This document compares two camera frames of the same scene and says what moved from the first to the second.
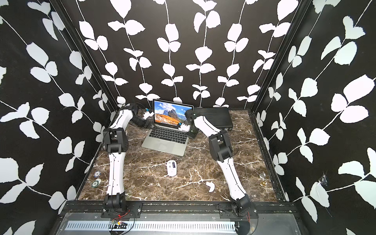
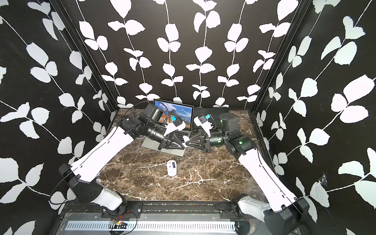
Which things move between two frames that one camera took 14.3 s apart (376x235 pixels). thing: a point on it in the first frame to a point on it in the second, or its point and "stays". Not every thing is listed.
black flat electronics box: x=218 y=117 stays
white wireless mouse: x=172 y=167 stays
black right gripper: x=191 y=135 to x=205 y=140
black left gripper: x=149 y=124 to x=169 y=142
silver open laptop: x=166 y=138 stays
